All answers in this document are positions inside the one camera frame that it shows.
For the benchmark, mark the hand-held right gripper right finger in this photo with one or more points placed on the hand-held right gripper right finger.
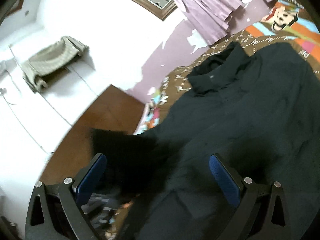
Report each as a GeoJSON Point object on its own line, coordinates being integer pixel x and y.
{"type": "Point", "coordinates": [223, 178]}

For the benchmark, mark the beige cloth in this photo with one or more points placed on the beige cloth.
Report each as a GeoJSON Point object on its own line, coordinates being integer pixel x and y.
{"type": "Point", "coordinates": [50, 62]}

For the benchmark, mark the black shirt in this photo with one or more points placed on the black shirt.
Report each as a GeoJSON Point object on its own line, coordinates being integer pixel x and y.
{"type": "Point", "coordinates": [237, 105]}

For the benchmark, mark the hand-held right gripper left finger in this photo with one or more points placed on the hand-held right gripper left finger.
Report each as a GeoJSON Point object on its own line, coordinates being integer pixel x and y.
{"type": "Point", "coordinates": [91, 177]}

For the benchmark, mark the colourful printed blanket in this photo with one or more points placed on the colourful printed blanket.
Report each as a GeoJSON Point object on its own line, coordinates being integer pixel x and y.
{"type": "Point", "coordinates": [262, 33]}

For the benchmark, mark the purple knotted curtain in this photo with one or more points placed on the purple knotted curtain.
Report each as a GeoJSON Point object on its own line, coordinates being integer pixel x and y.
{"type": "Point", "coordinates": [205, 10]}

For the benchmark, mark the brown wooden headboard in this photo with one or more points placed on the brown wooden headboard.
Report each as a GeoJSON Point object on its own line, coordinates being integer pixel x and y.
{"type": "Point", "coordinates": [107, 112]}

